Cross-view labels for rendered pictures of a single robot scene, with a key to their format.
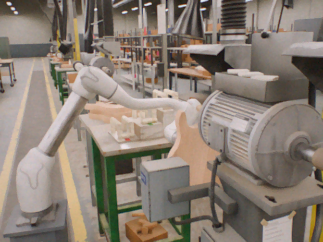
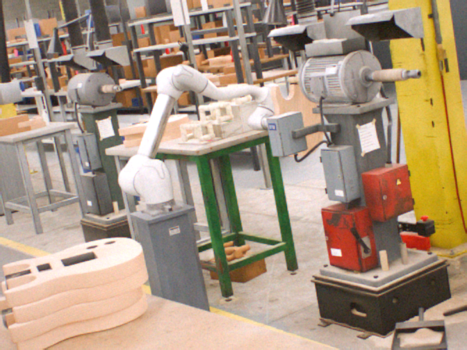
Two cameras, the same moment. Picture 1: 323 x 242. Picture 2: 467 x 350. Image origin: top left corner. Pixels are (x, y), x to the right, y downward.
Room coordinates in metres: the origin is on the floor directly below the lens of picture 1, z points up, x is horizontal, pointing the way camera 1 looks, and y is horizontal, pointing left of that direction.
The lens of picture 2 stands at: (-3.25, 1.26, 1.73)
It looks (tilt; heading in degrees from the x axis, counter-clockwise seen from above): 11 degrees down; 347
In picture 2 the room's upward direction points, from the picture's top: 11 degrees counter-clockwise
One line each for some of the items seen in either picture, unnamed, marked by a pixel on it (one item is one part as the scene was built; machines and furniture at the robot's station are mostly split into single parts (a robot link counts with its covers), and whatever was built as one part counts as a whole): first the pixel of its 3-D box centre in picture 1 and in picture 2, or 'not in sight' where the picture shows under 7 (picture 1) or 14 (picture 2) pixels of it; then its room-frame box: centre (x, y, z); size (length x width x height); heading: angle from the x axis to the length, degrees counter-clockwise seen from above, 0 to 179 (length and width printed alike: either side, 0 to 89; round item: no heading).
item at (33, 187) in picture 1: (33, 184); (154, 180); (1.47, 0.65, 0.87); 0.18 x 0.16 x 0.22; 24
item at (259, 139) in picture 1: (252, 131); (338, 78); (1.02, -0.31, 1.25); 0.41 x 0.27 x 0.26; 20
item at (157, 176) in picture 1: (179, 202); (300, 138); (1.02, -0.06, 0.99); 0.24 x 0.21 x 0.26; 20
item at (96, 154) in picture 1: (98, 185); not in sight; (2.30, 0.51, 0.45); 0.05 x 0.05 x 0.90; 20
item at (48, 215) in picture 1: (36, 211); (162, 205); (1.44, 0.64, 0.73); 0.22 x 0.18 x 0.06; 13
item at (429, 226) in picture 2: not in sight; (412, 226); (0.85, -0.51, 0.46); 0.25 x 0.07 x 0.08; 20
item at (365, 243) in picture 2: not in sight; (361, 242); (0.77, -0.20, 0.47); 0.12 x 0.03 x 0.18; 110
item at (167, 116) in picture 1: (165, 118); (237, 117); (2.16, -0.03, 1.02); 0.27 x 0.15 x 0.17; 24
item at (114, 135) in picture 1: (123, 135); (199, 141); (2.04, 0.26, 0.94); 0.27 x 0.15 x 0.01; 24
